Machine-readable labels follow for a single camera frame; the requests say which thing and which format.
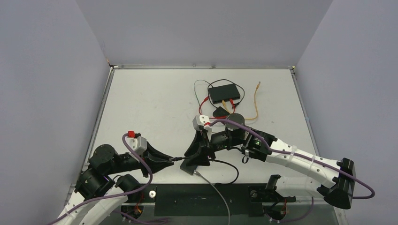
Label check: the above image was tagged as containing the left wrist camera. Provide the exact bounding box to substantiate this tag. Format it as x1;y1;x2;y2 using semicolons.
127;131;147;156

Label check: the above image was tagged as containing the black Mercury switch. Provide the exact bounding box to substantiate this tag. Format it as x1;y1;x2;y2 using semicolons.
208;84;241;104

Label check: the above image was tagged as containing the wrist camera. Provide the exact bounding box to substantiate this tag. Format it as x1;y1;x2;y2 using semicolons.
192;115;212;140
127;131;147;156

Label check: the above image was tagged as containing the black ethernet cable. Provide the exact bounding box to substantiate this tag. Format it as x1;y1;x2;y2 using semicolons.
169;156;240;186

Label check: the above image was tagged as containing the thin black barrel plug cable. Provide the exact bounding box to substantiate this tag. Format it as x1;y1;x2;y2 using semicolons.
193;79;212;106

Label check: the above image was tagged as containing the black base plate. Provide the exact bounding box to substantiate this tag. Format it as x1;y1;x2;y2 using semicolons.
136;183;296;217

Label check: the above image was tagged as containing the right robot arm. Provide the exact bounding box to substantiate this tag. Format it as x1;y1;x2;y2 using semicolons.
180;113;356;210

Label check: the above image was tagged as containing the ribbed black network switch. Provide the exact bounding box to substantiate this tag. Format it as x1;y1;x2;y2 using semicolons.
180;157;200;175

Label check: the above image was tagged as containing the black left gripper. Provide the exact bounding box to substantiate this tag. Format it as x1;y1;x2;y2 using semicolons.
107;141;175;177

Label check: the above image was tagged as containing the black power brick adapter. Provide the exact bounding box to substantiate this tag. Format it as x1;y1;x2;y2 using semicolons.
212;106;230;119

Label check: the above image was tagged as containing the red ethernet cable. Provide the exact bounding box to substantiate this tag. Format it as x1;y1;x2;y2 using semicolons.
198;96;237;120

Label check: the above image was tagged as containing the yellow ethernet cable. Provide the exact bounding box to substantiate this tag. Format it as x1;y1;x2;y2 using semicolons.
221;82;262;121

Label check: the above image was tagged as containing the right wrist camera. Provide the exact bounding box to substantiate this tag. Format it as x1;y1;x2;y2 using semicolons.
192;115;212;140

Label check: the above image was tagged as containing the black mains power cord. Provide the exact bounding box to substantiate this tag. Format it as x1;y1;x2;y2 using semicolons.
207;79;245;109

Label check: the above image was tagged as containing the grey ethernet cable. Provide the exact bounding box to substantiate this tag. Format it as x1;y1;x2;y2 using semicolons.
193;170;232;225

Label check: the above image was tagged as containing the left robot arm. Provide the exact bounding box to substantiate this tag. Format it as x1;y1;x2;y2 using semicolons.
51;143;174;225

